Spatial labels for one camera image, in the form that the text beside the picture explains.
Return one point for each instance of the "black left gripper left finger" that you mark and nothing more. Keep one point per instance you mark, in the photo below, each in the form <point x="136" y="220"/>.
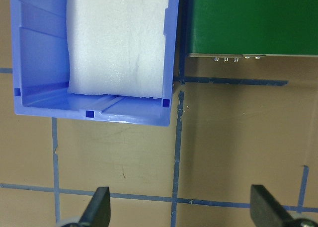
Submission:
<point x="98" y="211"/>

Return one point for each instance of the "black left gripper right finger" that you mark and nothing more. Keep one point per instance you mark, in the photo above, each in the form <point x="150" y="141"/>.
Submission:
<point x="265" y="210"/>

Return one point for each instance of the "white foam pad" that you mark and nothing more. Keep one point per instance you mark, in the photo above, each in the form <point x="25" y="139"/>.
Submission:
<point x="116" y="47"/>

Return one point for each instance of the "green conveyor belt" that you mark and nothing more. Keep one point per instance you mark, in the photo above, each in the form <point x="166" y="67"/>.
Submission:
<point x="253" y="27"/>

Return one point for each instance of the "blue bin with foam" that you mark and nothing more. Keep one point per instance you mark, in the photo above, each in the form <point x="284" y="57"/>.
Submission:
<point x="41" y="70"/>

